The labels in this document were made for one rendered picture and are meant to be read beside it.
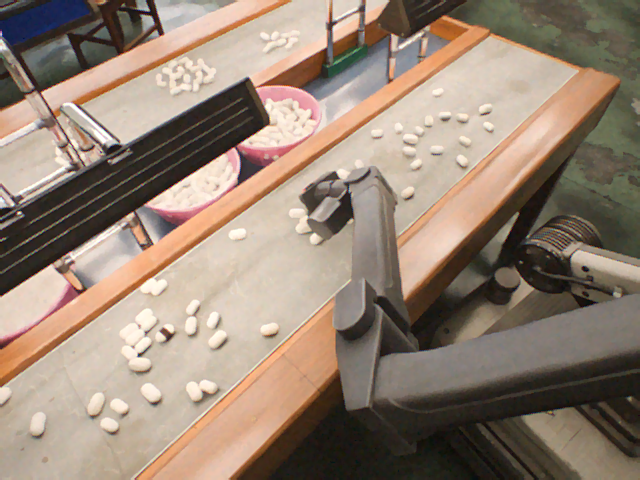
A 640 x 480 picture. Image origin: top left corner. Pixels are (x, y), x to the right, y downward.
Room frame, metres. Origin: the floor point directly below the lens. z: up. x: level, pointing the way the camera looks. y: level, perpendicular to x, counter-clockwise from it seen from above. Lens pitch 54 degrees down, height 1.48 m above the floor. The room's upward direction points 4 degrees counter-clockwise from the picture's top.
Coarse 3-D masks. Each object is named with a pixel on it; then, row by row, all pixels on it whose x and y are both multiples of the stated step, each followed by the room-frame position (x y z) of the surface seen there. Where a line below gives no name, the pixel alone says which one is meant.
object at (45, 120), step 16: (0, 48) 0.75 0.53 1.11; (16, 64) 0.74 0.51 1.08; (16, 80) 0.74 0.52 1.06; (32, 80) 0.76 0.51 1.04; (32, 96) 0.74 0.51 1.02; (48, 112) 0.75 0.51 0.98; (32, 128) 0.72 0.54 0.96; (48, 128) 0.74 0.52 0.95; (0, 144) 0.68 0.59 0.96; (64, 144) 0.74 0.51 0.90; (80, 160) 0.75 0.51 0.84; (48, 176) 0.71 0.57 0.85; (16, 192) 0.66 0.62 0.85; (32, 192) 0.67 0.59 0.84
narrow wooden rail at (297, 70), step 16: (368, 16) 1.49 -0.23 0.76; (336, 32) 1.40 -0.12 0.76; (352, 32) 1.39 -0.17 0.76; (368, 32) 1.45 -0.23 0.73; (384, 32) 1.51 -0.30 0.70; (304, 48) 1.31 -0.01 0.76; (320, 48) 1.30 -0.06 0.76; (336, 48) 1.34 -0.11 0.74; (288, 64) 1.22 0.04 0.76; (304, 64) 1.24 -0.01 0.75; (320, 64) 1.29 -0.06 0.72; (256, 80) 1.15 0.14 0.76; (272, 80) 1.16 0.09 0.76; (288, 80) 1.20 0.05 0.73; (304, 80) 1.24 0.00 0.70; (272, 96) 1.15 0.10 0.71
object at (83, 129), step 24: (72, 120) 0.52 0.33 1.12; (96, 120) 0.52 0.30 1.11; (96, 144) 0.47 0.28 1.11; (120, 144) 0.46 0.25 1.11; (0, 192) 0.47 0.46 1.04; (0, 216) 0.35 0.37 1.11; (24, 216) 0.35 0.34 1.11; (96, 240) 0.52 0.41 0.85; (144, 240) 0.56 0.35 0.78; (72, 264) 0.47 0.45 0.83; (72, 288) 0.46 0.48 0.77
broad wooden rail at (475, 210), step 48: (576, 96) 0.98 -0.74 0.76; (528, 144) 0.80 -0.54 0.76; (576, 144) 0.95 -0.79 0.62; (480, 192) 0.65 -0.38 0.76; (528, 192) 0.75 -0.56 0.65; (432, 240) 0.53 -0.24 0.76; (480, 240) 0.58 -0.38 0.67; (432, 288) 0.46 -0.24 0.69; (240, 384) 0.26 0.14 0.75; (288, 384) 0.25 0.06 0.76; (336, 384) 0.26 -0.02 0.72; (192, 432) 0.18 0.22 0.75; (240, 432) 0.17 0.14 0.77; (288, 432) 0.18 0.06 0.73
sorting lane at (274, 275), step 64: (512, 64) 1.19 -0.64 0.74; (384, 128) 0.92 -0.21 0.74; (448, 128) 0.91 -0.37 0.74; (512, 128) 0.89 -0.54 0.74; (192, 256) 0.54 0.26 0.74; (256, 256) 0.53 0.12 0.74; (320, 256) 0.52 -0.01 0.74; (128, 320) 0.40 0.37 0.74; (256, 320) 0.38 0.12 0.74; (64, 384) 0.28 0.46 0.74; (128, 384) 0.27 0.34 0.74; (0, 448) 0.18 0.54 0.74; (64, 448) 0.17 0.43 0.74; (128, 448) 0.17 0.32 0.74
